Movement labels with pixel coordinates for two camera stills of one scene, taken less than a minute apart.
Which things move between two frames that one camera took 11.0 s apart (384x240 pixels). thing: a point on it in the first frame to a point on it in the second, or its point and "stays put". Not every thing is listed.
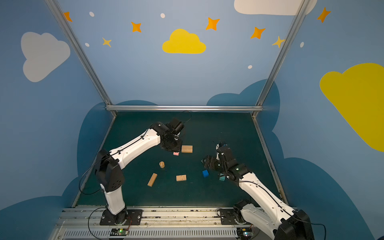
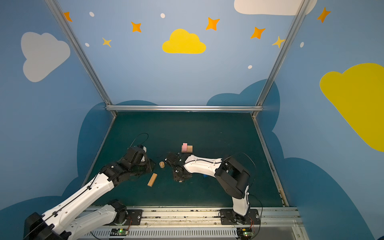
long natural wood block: [152, 180] stays put
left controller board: [119, 232] stays put
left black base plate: [134, 218] stays put
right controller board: [244, 233] stays put
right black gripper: [212, 162] to [174, 165]
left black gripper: [171, 144] to [146, 166]
